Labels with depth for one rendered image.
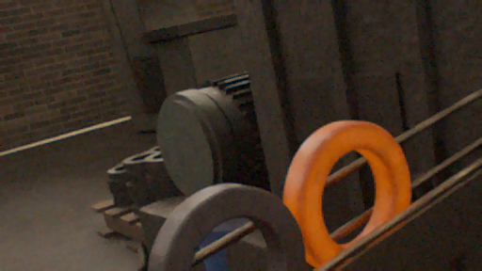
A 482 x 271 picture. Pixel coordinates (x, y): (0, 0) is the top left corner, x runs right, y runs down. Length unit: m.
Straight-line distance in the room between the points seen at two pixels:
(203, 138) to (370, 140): 1.28
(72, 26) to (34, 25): 0.39
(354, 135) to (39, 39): 6.33
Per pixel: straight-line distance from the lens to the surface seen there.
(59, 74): 7.03
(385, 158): 0.80
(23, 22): 6.96
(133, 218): 2.81
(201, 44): 5.31
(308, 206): 0.72
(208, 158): 2.04
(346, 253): 0.75
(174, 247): 0.63
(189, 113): 2.06
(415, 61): 1.19
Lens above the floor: 0.90
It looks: 14 degrees down
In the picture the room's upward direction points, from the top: 12 degrees counter-clockwise
